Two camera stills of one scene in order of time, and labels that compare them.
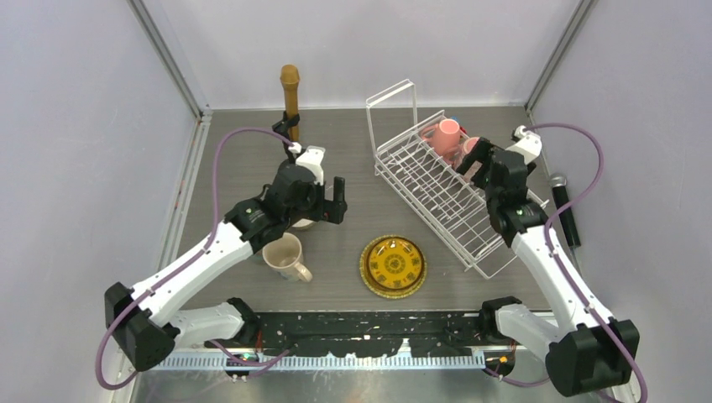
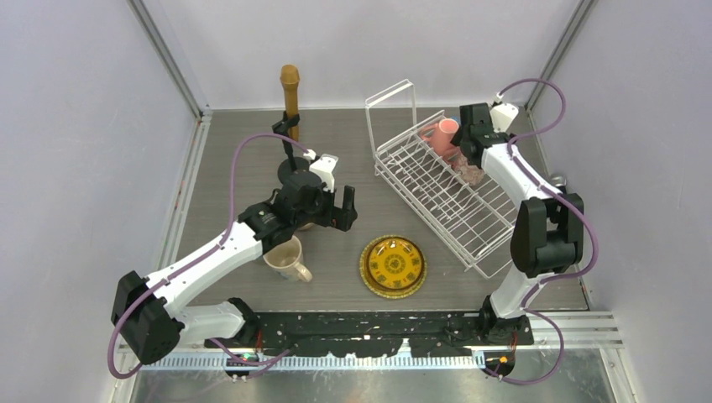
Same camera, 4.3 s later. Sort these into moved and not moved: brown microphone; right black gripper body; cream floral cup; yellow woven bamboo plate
Moved: right black gripper body
Not moved: brown microphone; cream floral cup; yellow woven bamboo plate
